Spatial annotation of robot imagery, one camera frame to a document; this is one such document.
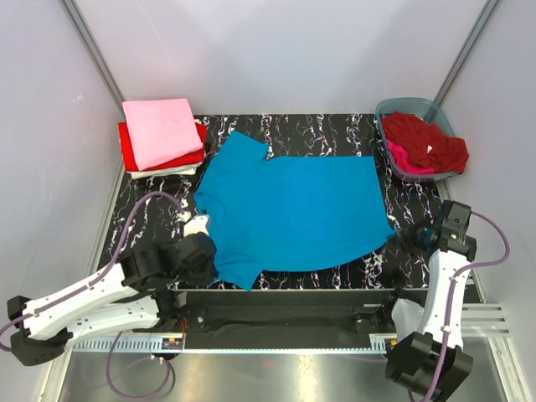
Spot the blue t shirt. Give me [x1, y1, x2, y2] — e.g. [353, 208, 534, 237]
[194, 131, 395, 290]

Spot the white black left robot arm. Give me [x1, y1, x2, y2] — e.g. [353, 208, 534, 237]
[5, 233, 216, 366]

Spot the dark red t shirt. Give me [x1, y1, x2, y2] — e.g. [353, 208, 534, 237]
[381, 111, 469, 174]

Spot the translucent blue plastic basket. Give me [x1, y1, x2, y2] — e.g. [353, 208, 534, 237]
[375, 97, 462, 183]

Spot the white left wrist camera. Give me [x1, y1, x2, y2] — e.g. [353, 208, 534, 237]
[183, 214, 210, 237]

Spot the magenta t shirt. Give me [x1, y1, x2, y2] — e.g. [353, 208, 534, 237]
[388, 141, 435, 175]

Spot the folded red t shirt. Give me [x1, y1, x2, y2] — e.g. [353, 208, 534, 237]
[118, 121, 208, 173]

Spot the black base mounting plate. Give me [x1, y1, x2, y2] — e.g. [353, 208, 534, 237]
[81, 287, 436, 351]

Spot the folded pink t shirt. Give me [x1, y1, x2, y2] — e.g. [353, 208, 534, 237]
[122, 98, 204, 170]

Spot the folded cream t shirt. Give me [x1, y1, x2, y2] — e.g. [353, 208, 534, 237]
[128, 162, 202, 179]

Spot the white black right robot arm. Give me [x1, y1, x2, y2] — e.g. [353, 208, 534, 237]
[380, 201, 477, 401]

